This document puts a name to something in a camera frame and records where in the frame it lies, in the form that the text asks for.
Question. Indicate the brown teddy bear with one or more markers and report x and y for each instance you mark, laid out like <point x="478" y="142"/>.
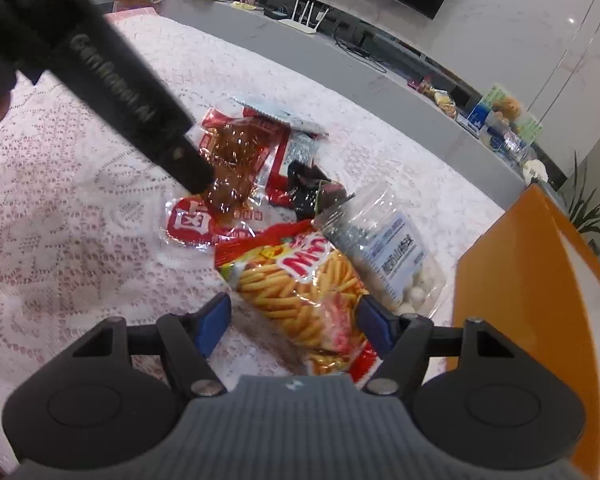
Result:
<point x="508" y="106"/>

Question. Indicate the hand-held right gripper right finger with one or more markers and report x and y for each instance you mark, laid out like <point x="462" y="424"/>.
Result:
<point x="375" y="323"/>

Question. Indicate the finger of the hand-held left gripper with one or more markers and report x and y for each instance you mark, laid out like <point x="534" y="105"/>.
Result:
<point x="185" y="160"/>

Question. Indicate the pink checked tablecloth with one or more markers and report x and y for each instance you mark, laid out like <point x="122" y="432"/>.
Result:
<point x="130" y="14"/>

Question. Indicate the blue box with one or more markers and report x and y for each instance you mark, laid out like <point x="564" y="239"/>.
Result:
<point x="478" y="120"/>

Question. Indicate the long leaf plant black pot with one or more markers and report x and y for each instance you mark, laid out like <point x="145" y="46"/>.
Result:
<point x="587" y="220"/>

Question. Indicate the fries print red snack bag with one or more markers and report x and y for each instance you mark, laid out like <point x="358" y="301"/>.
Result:
<point x="290" y="290"/>

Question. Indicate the small black box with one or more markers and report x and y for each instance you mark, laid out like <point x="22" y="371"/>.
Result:
<point x="274" y="13"/>

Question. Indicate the grey marble tv console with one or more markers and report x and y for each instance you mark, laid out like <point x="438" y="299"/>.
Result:
<point x="330" y="75"/>

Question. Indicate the white face mask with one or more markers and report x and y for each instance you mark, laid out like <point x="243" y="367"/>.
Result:
<point x="535" y="170"/>

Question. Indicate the clear packet of white balls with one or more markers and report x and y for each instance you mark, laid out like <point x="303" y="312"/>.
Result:
<point x="405" y="260"/>

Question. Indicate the orange cardboard box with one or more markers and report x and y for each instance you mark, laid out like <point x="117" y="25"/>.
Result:
<point x="505" y="300"/>

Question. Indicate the white router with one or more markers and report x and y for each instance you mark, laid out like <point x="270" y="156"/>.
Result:
<point x="300" y="25"/>

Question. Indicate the white silver sachet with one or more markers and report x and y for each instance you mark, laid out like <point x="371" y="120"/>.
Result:
<point x="280" y="117"/>

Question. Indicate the dark brown snack packet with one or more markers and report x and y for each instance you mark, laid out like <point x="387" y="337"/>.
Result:
<point x="315" y="190"/>

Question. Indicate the red clear snack packet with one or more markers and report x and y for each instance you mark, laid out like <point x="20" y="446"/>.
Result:
<point x="190" y="225"/>

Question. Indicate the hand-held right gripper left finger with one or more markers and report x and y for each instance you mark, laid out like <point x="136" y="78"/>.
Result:
<point x="215" y="321"/>

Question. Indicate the snack packets on console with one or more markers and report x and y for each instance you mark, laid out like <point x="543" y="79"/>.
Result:
<point x="435" y="97"/>

